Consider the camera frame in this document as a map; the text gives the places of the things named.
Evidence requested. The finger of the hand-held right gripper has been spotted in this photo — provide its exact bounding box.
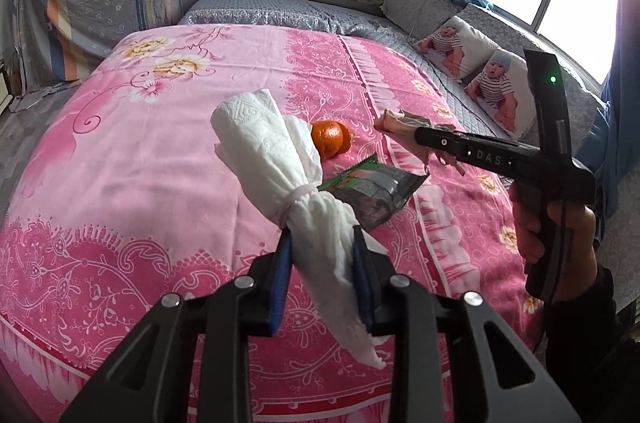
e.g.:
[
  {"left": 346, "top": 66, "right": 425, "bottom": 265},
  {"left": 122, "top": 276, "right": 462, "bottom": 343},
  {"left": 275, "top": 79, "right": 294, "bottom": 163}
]
[{"left": 414, "top": 126, "right": 469, "bottom": 162}]

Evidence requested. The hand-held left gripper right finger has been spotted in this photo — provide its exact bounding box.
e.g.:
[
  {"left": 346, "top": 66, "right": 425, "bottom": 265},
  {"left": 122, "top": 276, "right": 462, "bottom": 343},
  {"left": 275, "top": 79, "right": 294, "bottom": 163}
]
[{"left": 351, "top": 225, "right": 583, "bottom": 423}]

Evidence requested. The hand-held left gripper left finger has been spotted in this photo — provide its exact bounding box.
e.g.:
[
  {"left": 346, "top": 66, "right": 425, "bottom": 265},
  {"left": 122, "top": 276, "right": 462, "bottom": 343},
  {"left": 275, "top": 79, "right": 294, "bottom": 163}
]
[{"left": 59, "top": 228, "right": 293, "bottom": 423}]

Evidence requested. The pink cloth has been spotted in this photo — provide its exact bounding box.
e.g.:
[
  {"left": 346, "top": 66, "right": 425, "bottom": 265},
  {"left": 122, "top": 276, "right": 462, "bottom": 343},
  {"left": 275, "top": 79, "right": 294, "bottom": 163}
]
[{"left": 374, "top": 108, "right": 466, "bottom": 178}]

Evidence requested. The orange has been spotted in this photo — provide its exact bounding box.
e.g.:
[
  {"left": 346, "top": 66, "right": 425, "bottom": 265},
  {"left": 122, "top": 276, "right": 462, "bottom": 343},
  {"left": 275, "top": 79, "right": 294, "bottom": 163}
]
[{"left": 310, "top": 120, "right": 352, "bottom": 161}]

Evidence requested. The white tissue bundle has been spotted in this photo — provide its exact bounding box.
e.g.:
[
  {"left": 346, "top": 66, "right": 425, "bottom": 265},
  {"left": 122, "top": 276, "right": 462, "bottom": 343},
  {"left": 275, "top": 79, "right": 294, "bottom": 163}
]
[{"left": 210, "top": 89, "right": 392, "bottom": 370}]

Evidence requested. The person's right forearm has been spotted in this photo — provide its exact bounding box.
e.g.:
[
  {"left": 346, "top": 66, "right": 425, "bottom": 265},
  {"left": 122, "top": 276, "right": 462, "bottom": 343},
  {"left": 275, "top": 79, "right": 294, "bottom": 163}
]
[{"left": 542, "top": 265, "right": 640, "bottom": 423}]

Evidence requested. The person's right hand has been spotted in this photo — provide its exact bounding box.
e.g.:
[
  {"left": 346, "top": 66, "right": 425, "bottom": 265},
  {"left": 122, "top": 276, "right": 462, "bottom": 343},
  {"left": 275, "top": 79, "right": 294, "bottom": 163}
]
[{"left": 509, "top": 183, "right": 599, "bottom": 304}]

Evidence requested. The blue cloth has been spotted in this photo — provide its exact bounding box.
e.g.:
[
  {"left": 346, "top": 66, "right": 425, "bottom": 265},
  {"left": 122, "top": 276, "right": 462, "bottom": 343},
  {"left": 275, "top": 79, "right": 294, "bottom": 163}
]
[{"left": 572, "top": 68, "right": 640, "bottom": 249}]

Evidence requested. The green snack packet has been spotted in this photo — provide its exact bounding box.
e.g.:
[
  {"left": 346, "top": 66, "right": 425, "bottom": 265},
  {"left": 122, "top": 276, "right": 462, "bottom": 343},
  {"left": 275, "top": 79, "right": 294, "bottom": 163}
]
[{"left": 317, "top": 154, "right": 431, "bottom": 232}]

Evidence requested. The baby print pillow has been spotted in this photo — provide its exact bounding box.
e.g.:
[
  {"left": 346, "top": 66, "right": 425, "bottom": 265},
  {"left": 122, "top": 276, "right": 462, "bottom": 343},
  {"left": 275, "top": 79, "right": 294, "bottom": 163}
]
[
  {"left": 464, "top": 48, "right": 538, "bottom": 138},
  {"left": 414, "top": 15, "right": 501, "bottom": 81}
]

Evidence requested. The grey pillow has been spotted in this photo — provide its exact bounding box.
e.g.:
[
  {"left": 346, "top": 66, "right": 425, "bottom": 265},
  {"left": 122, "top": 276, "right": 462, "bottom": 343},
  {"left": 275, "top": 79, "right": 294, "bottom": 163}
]
[
  {"left": 457, "top": 3, "right": 611, "bottom": 104},
  {"left": 382, "top": 0, "right": 466, "bottom": 31}
]

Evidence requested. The pink floral blanket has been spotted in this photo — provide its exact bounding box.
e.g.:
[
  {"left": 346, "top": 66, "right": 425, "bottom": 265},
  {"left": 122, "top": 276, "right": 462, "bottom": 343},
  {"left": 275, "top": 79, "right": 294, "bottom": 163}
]
[{"left": 0, "top": 23, "right": 546, "bottom": 423}]

